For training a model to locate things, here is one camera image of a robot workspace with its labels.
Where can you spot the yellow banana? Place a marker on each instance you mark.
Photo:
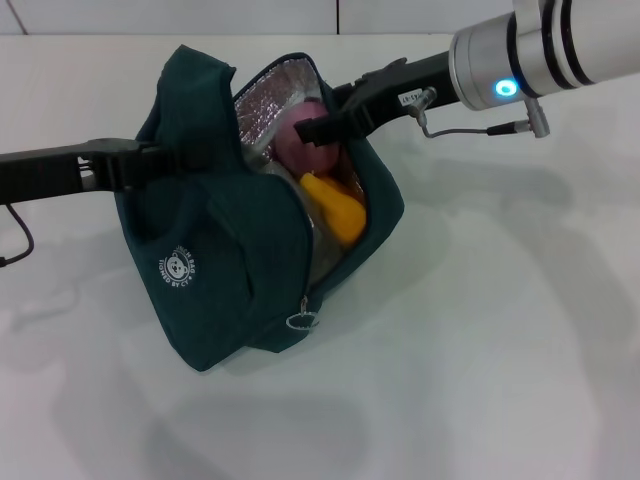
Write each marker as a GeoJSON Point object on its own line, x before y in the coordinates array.
{"type": "Point", "coordinates": [340, 210]}

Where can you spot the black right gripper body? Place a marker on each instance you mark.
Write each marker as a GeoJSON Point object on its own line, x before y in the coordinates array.
{"type": "Point", "coordinates": [420, 85]}

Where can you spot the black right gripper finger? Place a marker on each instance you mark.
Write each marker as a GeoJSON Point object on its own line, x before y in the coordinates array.
{"type": "Point", "coordinates": [350, 122]}

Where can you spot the dark teal insulated lunch bag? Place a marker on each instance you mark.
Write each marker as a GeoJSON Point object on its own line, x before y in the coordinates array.
{"type": "Point", "coordinates": [200, 300]}

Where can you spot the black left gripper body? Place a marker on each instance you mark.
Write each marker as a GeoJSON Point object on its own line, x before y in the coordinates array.
{"type": "Point", "coordinates": [45, 172]}

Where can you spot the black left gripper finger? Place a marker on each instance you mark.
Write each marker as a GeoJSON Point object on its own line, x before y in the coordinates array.
{"type": "Point", "coordinates": [150, 160]}

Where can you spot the pink peach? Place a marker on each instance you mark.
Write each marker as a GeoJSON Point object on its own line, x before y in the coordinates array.
{"type": "Point", "coordinates": [300, 150]}

